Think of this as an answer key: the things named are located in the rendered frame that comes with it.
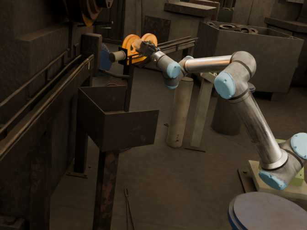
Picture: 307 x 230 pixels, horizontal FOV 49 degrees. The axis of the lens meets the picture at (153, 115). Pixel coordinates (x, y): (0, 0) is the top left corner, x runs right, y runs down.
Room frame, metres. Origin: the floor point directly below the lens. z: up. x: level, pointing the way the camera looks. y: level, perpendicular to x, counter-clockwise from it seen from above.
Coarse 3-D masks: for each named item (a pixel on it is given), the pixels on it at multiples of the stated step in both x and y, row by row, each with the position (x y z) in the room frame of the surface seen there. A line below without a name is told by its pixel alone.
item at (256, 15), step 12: (240, 0) 6.01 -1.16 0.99; (252, 0) 5.67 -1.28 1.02; (264, 0) 5.37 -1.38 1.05; (276, 0) 5.13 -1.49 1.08; (240, 12) 5.93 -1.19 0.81; (252, 12) 5.59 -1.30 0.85; (264, 12) 5.29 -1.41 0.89; (276, 12) 5.15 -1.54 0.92; (288, 12) 5.21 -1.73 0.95; (300, 12) 5.28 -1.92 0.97; (240, 24) 5.84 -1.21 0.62; (252, 24) 5.51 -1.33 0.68; (264, 24) 5.22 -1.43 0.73
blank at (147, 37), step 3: (147, 33) 2.23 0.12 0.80; (144, 36) 2.20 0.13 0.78; (147, 36) 2.19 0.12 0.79; (150, 36) 2.22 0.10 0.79; (153, 36) 2.24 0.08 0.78; (144, 39) 2.18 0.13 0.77; (147, 39) 2.19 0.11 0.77; (150, 39) 2.22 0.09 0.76; (153, 39) 2.25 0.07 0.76; (156, 39) 2.27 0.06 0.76; (153, 42) 2.25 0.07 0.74; (156, 42) 2.27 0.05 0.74; (156, 45) 2.28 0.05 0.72
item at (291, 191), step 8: (256, 168) 1.87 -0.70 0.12; (256, 176) 1.78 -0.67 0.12; (256, 184) 1.71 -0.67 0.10; (264, 184) 1.70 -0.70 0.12; (288, 184) 1.74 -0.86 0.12; (304, 184) 1.77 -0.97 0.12; (264, 192) 1.66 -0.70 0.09; (272, 192) 1.66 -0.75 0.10; (280, 192) 1.66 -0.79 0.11; (288, 192) 1.66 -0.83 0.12; (296, 192) 1.66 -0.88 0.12; (304, 192) 1.68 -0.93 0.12
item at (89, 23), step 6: (66, 0) 1.46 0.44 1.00; (72, 0) 1.46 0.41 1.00; (78, 0) 1.45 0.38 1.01; (72, 6) 1.48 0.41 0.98; (78, 6) 1.47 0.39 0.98; (72, 12) 1.50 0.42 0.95; (78, 12) 1.50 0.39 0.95; (84, 12) 1.52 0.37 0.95; (72, 18) 1.55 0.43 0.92; (78, 18) 1.54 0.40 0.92; (84, 18) 1.53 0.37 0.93; (84, 24) 1.57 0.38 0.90; (90, 24) 1.66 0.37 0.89
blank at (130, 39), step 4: (128, 36) 2.09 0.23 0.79; (132, 36) 2.09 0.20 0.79; (136, 36) 2.11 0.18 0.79; (124, 40) 2.07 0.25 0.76; (128, 40) 2.06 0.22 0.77; (132, 40) 2.09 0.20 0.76; (124, 44) 2.05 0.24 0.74; (128, 44) 2.06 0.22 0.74; (128, 48) 2.06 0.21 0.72; (128, 52) 2.06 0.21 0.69; (132, 52) 2.09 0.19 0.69; (136, 52) 2.12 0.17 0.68; (136, 56) 2.12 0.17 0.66
